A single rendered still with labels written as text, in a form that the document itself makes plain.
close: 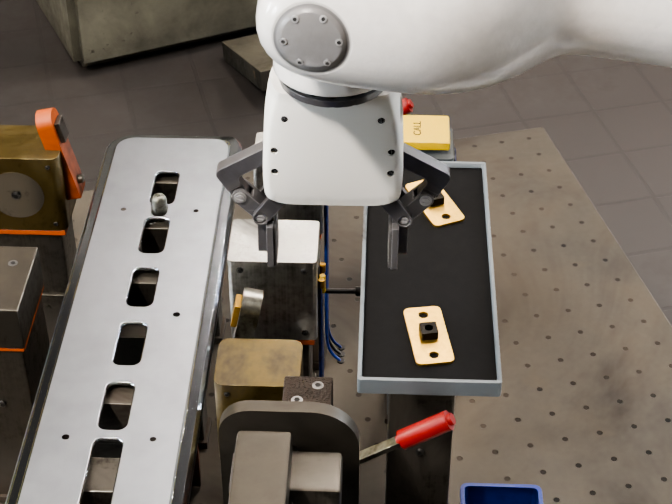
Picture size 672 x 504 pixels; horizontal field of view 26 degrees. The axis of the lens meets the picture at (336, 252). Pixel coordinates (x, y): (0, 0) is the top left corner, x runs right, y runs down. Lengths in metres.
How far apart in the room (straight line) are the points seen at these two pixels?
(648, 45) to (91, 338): 0.93
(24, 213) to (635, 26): 1.17
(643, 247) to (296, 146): 2.53
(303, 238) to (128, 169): 0.39
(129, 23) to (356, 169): 3.06
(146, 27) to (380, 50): 3.23
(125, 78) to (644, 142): 1.42
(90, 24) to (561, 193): 1.91
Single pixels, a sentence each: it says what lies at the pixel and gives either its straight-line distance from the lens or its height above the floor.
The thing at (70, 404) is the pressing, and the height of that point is 1.00.
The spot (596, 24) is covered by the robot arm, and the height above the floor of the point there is 1.67.
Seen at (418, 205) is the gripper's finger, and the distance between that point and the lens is 1.07.
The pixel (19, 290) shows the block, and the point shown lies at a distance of 1.74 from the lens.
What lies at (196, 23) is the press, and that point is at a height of 0.10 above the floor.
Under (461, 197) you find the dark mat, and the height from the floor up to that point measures 1.16.
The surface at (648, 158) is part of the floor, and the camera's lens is 3.81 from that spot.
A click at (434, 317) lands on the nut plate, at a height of 1.16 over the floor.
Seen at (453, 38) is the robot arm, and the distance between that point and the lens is 0.87.
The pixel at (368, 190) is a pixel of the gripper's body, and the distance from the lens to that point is 1.04.
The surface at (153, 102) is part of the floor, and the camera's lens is 3.98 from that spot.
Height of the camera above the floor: 2.12
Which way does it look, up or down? 38 degrees down
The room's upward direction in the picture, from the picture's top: straight up
